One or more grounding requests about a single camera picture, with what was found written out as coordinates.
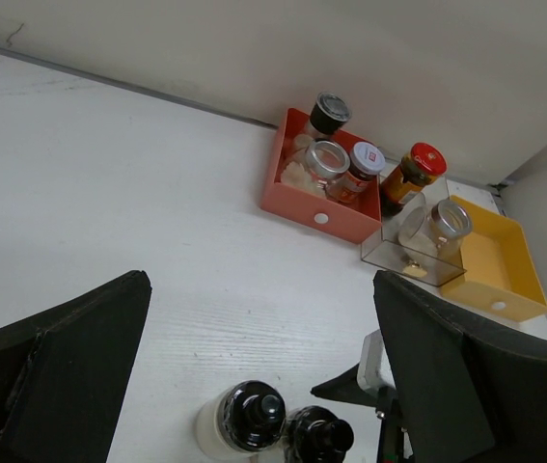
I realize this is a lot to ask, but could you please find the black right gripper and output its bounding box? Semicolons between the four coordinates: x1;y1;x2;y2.
311;365;415;463

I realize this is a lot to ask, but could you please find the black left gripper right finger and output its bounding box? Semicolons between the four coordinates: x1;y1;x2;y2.
373;270;547;462

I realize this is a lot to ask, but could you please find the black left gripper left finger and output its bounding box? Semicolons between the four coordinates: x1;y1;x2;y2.
0;270;151;462

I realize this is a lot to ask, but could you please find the black-cap brown spice bottle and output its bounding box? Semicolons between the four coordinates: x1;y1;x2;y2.
282;405;355;463

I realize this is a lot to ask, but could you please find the black-cap white spice bottle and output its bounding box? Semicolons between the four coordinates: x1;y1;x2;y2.
195;380;287;461

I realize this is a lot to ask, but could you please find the silver-lid clear glass jar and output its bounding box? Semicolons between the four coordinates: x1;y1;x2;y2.
280;139;350;198

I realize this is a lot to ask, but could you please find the white-lid small brown jar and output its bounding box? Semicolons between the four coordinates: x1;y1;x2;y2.
327;142;386;204

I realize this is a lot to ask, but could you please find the red-lid dark sauce jar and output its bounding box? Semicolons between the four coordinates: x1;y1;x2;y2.
379;142;448;218

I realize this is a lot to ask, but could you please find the silver-cap white spice shaker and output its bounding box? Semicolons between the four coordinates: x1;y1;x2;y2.
293;92;352;149

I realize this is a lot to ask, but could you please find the yellow plastic bin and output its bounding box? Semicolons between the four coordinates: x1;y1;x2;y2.
439;196;547;322

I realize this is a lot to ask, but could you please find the clear plastic bin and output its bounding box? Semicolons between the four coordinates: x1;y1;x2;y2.
360;178;466;287

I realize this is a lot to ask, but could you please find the red plastic bin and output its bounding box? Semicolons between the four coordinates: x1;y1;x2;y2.
260;108;382;244

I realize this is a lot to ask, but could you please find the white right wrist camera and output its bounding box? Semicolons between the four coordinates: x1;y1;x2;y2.
357;330;396;395

